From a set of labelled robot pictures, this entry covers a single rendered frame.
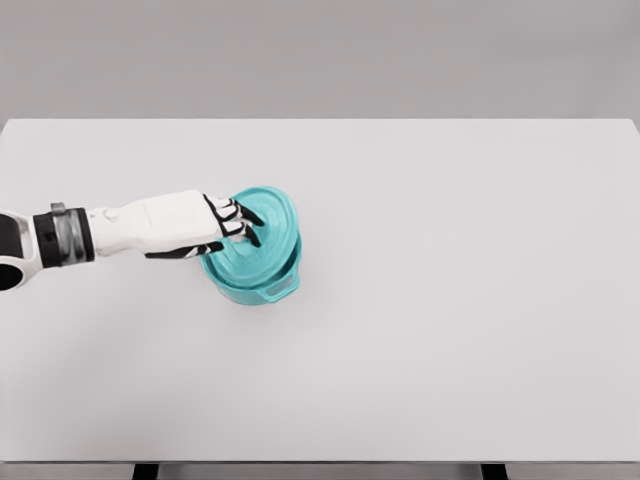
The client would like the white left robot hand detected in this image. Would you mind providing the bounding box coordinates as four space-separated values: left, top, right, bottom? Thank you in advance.
137 189 266 260

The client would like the teal pot lid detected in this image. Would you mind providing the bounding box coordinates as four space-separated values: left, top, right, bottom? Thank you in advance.
199 185 301 290

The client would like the teal pot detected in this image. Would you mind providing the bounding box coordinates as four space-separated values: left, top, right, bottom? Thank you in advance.
203 234 303 307

